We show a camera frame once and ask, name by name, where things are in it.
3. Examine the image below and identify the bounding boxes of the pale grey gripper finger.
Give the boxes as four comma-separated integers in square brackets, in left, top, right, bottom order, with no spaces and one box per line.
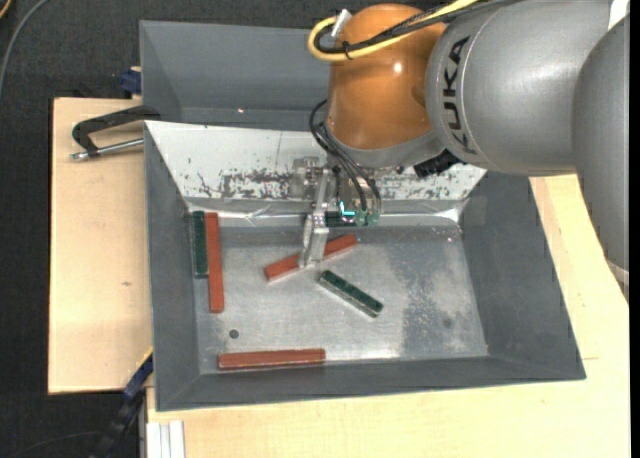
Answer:
[309,215,331,268]
[298,215,316,268]

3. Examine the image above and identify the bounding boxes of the red-brown flat block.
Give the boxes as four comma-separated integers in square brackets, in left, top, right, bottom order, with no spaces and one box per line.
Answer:
[216,347,328,373]
[263,232,360,284]
[205,211,226,315]

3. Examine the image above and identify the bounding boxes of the dark green flat block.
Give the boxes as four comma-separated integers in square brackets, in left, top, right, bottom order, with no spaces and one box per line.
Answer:
[191,210,209,278]
[316,268,386,320]

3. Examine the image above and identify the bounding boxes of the grey metal bin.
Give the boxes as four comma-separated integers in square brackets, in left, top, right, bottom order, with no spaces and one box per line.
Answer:
[138,19,588,413]

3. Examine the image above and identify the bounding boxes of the pale wood board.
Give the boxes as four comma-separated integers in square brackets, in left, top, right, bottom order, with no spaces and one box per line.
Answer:
[47,96,155,395]

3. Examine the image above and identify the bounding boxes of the black cylinder on white bracket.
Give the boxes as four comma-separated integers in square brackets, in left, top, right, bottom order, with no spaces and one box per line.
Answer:
[412,149,462,180]

